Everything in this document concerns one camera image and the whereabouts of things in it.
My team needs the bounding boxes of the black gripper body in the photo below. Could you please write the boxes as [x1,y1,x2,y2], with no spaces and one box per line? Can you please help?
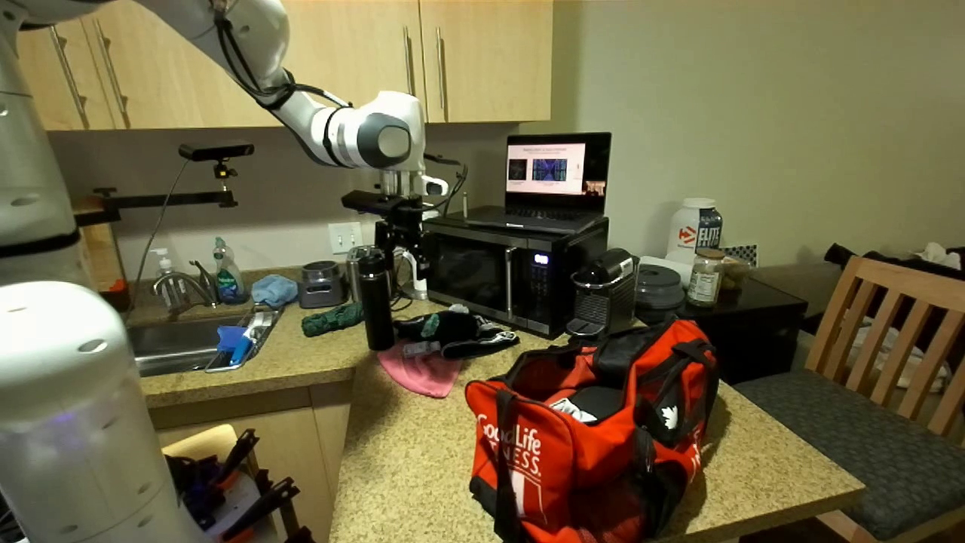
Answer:
[371,197,430,256]

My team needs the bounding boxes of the red duffel bag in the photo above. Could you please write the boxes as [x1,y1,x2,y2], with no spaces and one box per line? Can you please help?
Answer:
[462,317,725,543]

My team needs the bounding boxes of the navy white-striped garment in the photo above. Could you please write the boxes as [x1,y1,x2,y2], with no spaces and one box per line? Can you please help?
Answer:
[393,301,526,362]

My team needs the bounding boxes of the black steel microwave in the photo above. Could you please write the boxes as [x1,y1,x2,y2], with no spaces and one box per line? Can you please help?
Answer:
[418,212,613,341]

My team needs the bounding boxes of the pink cloth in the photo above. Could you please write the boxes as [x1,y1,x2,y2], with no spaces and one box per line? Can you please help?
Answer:
[378,339,465,403]

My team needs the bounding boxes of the blue rag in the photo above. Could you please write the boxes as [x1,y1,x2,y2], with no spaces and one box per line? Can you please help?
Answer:
[246,271,305,315]

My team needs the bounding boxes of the green dish soap bottle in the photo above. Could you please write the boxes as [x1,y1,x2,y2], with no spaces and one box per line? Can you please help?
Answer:
[212,237,246,309]

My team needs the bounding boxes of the open black laptop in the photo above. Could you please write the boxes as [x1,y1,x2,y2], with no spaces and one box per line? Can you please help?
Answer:
[465,131,614,242]

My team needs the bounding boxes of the blue dish brush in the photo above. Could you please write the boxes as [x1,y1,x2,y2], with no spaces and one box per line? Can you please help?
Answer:
[212,321,255,371]

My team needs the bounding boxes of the black coffee maker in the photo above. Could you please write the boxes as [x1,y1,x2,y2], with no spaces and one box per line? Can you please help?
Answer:
[563,244,642,343]

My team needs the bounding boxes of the metal sink faucet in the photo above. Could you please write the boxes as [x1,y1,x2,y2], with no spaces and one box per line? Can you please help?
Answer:
[147,261,219,317]

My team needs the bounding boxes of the light wood base cabinet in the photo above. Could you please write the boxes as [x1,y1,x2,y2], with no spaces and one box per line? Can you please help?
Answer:
[141,382,355,543]

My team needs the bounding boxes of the clear soap dispenser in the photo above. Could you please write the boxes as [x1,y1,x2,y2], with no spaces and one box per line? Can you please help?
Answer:
[147,244,181,306]

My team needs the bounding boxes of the steel kitchen sink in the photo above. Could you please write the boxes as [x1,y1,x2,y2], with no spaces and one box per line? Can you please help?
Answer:
[124,306,286,380]

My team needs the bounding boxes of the black lidded pot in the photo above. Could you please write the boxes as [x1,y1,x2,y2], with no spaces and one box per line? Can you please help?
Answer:
[636,261,691,315]

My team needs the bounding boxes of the white plastic jug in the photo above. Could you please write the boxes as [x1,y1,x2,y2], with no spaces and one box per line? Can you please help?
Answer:
[664,197,725,269]

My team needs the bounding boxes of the black clamp tools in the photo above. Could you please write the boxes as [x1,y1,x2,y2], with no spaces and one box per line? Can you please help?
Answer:
[163,430,309,543]

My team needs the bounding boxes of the brown wooden board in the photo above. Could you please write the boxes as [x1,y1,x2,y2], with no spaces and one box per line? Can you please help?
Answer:
[73,202,131,309]

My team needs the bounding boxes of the glass jar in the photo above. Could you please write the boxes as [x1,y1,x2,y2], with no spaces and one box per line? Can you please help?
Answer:
[684,247,729,310]

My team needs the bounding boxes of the dark capped bottle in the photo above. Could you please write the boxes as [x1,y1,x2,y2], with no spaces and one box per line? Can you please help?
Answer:
[693,202,728,256]

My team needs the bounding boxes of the black box appliance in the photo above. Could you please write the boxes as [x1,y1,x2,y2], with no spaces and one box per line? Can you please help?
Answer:
[691,275,810,385]

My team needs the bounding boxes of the wooden slat-back chair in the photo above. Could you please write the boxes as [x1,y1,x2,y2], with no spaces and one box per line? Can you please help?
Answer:
[736,251,965,543]

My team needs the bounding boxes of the dark couch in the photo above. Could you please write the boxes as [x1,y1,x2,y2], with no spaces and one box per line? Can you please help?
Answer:
[821,240,965,297]

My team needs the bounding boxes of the grey chair cushion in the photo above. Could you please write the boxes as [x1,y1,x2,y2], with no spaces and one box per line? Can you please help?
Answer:
[736,368,965,543]

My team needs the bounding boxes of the white wall outlet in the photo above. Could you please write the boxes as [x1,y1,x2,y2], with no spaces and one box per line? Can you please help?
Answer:
[325,217,378,256]

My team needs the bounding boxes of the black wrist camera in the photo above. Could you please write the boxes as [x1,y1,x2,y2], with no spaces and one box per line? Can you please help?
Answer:
[338,187,424,217]

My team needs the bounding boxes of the light wood wall cabinet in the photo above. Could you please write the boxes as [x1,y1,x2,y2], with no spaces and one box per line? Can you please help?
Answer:
[11,0,557,136]

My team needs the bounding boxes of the black camera on mount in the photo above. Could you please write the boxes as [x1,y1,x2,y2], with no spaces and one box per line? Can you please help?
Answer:
[73,141,259,233]

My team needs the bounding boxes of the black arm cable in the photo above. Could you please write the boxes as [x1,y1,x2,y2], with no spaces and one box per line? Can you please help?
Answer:
[209,7,355,116]

